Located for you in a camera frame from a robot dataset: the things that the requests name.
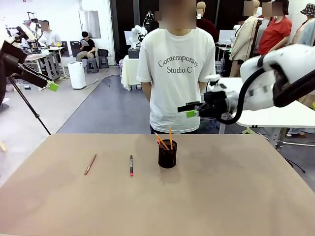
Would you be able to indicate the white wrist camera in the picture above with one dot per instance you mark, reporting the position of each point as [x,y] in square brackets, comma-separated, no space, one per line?
[214,84]
[24,34]

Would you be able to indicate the seated person white shirt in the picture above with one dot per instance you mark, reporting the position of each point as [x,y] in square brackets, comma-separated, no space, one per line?
[51,37]

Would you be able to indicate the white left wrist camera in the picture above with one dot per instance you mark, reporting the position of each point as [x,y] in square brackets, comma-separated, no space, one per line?
[24,34]

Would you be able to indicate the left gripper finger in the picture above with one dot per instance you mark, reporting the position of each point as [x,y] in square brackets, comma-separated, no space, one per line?
[34,72]
[36,80]

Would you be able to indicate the black mesh pen holder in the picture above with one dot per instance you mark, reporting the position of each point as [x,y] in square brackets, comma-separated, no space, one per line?
[167,157]

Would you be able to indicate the metal light stand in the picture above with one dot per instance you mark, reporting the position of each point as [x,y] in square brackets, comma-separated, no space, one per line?
[278,145]

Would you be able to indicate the black marker red cap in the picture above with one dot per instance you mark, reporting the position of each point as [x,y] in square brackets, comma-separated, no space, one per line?
[131,164]

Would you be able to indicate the grey wall panel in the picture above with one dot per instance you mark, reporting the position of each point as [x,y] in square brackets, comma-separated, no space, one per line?
[89,24]

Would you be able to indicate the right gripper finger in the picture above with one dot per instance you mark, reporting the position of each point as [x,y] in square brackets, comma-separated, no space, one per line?
[192,113]
[189,106]

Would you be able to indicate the black camera tripod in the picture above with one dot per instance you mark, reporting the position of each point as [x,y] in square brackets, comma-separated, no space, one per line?
[27,104]

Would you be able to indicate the white work desk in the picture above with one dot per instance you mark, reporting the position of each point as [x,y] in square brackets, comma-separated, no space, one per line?
[34,57]

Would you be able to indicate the black plastic crate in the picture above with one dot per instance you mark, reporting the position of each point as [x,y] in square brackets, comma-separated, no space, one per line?
[134,53]

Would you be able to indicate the grey plastic stool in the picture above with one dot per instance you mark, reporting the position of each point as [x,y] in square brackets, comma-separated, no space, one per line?
[92,66]
[103,62]

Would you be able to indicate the black bag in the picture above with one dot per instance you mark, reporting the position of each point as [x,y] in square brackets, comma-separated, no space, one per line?
[103,52]

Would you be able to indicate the seated person black shirt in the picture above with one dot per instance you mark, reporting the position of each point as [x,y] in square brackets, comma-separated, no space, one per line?
[86,48]

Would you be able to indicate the person with bucket hat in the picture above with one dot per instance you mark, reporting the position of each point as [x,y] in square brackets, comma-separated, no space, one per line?
[306,32]

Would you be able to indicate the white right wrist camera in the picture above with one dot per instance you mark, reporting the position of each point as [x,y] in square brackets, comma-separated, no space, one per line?
[214,84]

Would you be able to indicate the person in white t-shirt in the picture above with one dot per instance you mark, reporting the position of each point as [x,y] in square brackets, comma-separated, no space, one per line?
[177,98]

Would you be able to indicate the table with white cloth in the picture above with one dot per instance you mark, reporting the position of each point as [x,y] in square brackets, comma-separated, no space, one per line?
[129,73]

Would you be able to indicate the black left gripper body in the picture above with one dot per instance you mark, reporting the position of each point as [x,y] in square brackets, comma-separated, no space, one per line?
[12,60]

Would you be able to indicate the yellow pencil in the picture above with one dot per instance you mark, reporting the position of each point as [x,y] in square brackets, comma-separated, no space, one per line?
[170,137]
[162,141]

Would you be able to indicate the wooden block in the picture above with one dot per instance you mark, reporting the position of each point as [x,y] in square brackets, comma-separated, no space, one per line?
[3,147]

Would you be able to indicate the mannequin with beige coat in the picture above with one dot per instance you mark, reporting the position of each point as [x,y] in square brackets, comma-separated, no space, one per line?
[243,41]

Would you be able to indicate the white folding table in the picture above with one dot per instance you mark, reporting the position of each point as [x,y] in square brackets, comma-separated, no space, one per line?
[270,118]

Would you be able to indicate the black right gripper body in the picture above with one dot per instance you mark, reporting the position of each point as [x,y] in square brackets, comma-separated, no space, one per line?
[214,104]

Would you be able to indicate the mannequin with dark red top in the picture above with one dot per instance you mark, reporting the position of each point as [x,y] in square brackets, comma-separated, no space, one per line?
[209,27]

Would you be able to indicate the red-brown pencil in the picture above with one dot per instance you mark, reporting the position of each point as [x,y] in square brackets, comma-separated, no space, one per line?
[90,164]

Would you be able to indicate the white air purifier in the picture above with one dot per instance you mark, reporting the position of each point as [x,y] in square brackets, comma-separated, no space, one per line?
[76,75]

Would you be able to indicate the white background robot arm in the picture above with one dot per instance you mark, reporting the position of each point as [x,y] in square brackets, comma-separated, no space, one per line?
[136,34]

